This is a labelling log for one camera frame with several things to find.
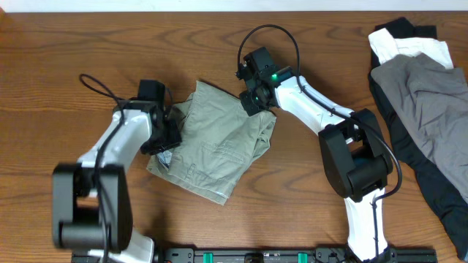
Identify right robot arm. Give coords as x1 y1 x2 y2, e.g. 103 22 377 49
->
235 47 393 262

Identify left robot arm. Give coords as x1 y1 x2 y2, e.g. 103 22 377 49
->
52 80 181 262

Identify black garment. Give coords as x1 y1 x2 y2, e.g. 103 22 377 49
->
368 18 467 261

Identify dark grey garment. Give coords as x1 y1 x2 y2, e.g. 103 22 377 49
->
371 53 467 199

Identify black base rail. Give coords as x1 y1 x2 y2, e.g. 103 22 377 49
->
71 246 438 263

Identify white shirt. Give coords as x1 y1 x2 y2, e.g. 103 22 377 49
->
368 28 453 69

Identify khaki grey shorts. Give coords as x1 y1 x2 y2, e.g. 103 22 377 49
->
147 81 276 205

